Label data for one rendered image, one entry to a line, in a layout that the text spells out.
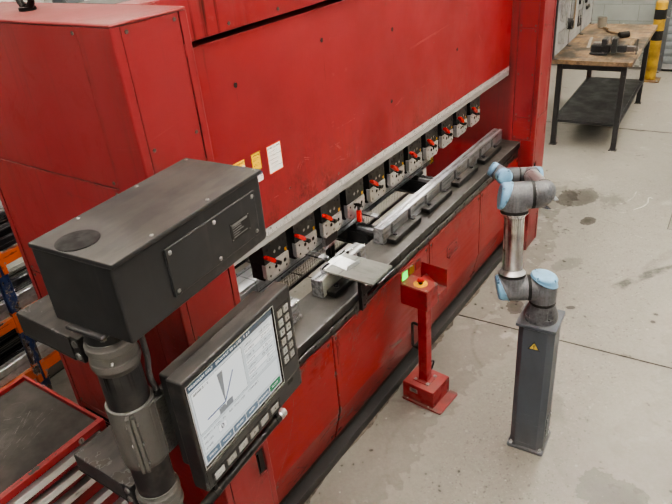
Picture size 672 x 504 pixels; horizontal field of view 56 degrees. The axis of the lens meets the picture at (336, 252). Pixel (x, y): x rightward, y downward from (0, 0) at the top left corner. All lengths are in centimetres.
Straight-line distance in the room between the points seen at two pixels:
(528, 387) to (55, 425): 205
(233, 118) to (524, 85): 276
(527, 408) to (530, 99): 224
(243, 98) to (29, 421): 137
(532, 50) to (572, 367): 206
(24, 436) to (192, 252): 126
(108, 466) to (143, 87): 102
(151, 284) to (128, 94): 54
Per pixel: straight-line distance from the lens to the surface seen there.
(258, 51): 234
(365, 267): 294
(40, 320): 166
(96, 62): 173
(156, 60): 174
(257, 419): 179
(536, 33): 452
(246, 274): 303
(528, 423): 334
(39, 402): 263
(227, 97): 223
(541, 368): 309
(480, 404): 368
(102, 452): 198
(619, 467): 351
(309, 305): 293
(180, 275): 142
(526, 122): 469
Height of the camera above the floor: 253
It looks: 30 degrees down
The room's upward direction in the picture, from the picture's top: 5 degrees counter-clockwise
